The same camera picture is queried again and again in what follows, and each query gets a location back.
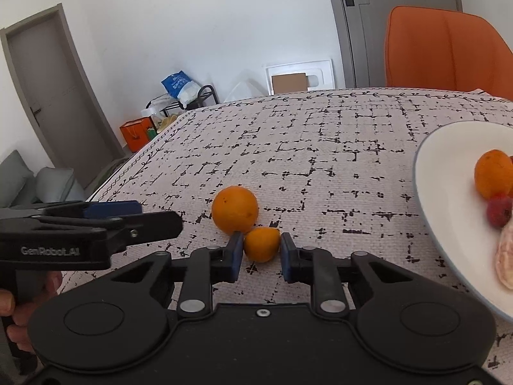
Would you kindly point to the clear plastic sheet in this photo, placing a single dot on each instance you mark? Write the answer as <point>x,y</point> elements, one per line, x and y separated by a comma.
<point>244,92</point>

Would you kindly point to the long peeled pomelo segment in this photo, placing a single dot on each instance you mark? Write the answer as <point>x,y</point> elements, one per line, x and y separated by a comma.
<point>505,254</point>

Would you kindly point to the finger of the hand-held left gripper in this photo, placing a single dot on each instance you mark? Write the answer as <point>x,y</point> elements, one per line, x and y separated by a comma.
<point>114,208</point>
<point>156,224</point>

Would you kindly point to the patterned white tablecloth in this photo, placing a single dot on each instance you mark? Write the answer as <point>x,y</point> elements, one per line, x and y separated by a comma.
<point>320,136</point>

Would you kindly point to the small orange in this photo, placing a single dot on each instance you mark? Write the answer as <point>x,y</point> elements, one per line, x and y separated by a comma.
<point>261,244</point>

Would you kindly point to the grey sofa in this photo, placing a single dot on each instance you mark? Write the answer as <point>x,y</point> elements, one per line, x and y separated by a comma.
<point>16,180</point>

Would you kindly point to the taupe door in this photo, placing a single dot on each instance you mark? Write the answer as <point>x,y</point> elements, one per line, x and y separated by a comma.
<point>48,88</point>

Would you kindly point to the brown cardboard piece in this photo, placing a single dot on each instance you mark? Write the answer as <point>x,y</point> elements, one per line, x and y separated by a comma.
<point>289,83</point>

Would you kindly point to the black metal rack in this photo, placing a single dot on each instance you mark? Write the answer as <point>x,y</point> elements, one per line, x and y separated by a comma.
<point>208,94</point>

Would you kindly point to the orange chair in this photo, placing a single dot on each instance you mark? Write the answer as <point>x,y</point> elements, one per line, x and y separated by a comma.
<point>441,48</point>

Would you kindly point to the person's left hand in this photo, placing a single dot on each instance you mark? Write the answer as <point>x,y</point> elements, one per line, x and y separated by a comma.
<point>22,313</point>

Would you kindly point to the white foam tray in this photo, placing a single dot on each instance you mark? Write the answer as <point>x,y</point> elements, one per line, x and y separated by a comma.
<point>320,68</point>

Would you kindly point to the grey cushion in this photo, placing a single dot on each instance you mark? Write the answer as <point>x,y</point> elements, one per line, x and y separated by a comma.
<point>54,184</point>

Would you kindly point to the orange paper bag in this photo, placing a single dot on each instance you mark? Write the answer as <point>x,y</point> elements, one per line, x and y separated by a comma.
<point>136,134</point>

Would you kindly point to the white plate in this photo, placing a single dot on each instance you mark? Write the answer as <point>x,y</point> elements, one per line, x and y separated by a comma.
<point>449,208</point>

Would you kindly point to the large orange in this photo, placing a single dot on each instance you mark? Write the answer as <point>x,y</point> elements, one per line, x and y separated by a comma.
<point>234,209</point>
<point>493,174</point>

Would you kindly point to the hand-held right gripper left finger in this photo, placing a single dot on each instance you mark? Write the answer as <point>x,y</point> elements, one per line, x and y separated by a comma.
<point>235,256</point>

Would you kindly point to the small red fruit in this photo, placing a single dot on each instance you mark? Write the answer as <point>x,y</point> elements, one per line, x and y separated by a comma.
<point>499,210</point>

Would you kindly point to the blue and white bag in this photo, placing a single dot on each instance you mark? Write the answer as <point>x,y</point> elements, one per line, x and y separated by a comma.
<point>178,86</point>

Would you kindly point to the clear plastic container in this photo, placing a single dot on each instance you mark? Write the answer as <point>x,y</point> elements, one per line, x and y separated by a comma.
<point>158,114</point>

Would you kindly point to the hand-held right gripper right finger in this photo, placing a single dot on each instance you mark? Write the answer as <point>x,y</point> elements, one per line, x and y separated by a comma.
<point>288,257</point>

